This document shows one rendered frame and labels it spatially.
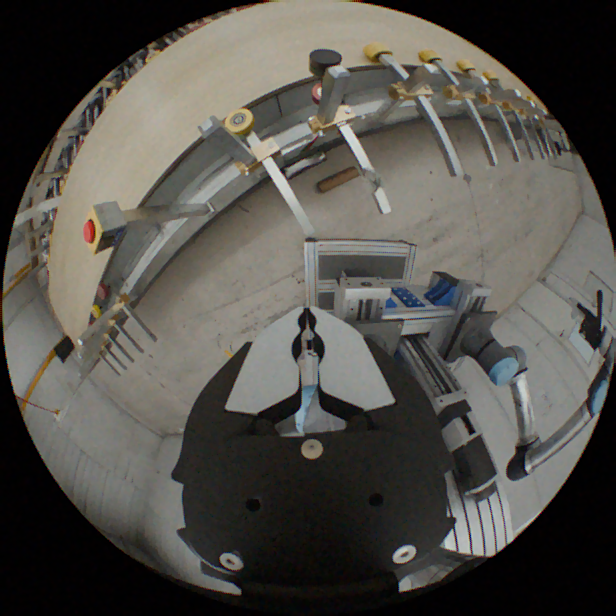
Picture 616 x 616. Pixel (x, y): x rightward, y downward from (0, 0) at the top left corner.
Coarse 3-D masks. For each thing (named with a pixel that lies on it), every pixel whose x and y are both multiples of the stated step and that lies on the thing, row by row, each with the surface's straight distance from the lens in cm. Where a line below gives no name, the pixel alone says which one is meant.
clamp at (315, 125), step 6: (342, 108) 66; (336, 114) 64; (342, 114) 65; (348, 114) 65; (354, 114) 66; (312, 120) 63; (318, 120) 62; (336, 120) 63; (342, 120) 64; (348, 120) 66; (312, 126) 62; (318, 126) 62; (324, 126) 62; (330, 126) 63; (312, 132) 65
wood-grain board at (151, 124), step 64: (320, 0) 134; (192, 64) 93; (256, 64) 76; (448, 64) 111; (128, 128) 97; (192, 128) 69; (64, 192) 158; (128, 192) 84; (64, 256) 162; (64, 320) 237
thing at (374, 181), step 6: (366, 168) 59; (366, 174) 60; (372, 174) 59; (378, 174) 62; (366, 180) 59; (372, 180) 60; (378, 180) 61; (384, 180) 61; (372, 186) 59; (378, 186) 61; (384, 186) 62; (372, 192) 60
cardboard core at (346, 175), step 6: (354, 168) 143; (336, 174) 141; (342, 174) 140; (348, 174) 141; (354, 174) 142; (324, 180) 139; (330, 180) 138; (336, 180) 138; (342, 180) 140; (348, 180) 144; (318, 186) 142; (324, 186) 136; (330, 186) 138
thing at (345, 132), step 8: (344, 128) 63; (344, 136) 63; (352, 136) 63; (352, 144) 62; (352, 152) 62; (360, 152) 62; (360, 160) 61; (368, 160) 62; (360, 168) 62; (376, 200) 62; (384, 200) 62; (384, 208) 62
